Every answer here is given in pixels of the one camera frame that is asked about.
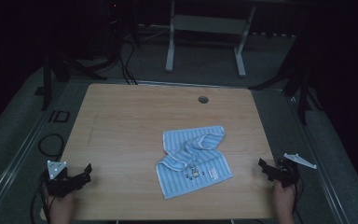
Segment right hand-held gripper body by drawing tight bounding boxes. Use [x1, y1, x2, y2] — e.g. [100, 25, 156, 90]
[272, 152, 318, 189]

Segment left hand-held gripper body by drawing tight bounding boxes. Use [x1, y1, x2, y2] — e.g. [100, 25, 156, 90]
[40, 160, 82, 199]

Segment blue striped towel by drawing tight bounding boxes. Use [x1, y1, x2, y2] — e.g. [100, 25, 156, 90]
[155, 125, 234, 201]

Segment person's left hand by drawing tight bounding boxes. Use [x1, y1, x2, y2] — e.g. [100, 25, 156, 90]
[45, 186, 76, 219]

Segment person's right hand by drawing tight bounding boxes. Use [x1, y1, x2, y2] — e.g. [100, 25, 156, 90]
[271, 180, 297, 217]

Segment black metal stand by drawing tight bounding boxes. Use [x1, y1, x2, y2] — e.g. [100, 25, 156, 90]
[247, 46, 324, 126]
[41, 46, 121, 112]

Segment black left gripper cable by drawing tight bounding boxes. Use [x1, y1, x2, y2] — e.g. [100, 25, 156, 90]
[29, 174, 52, 224]

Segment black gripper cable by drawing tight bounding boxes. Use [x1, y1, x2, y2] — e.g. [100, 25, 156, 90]
[29, 174, 52, 224]
[293, 175, 306, 224]

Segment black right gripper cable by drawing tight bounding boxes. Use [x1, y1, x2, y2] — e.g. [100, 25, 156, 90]
[293, 175, 306, 224]

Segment metal floor rail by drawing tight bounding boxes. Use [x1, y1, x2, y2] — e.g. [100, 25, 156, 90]
[0, 81, 73, 216]
[287, 91, 352, 224]

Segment black looped floor cable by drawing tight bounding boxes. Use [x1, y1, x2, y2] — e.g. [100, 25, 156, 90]
[37, 133, 65, 159]

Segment black cables on floor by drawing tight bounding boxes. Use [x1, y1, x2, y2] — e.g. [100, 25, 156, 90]
[117, 40, 139, 86]

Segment white metal desk frame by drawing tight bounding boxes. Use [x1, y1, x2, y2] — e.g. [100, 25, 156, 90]
[165, 0, 257, 78]

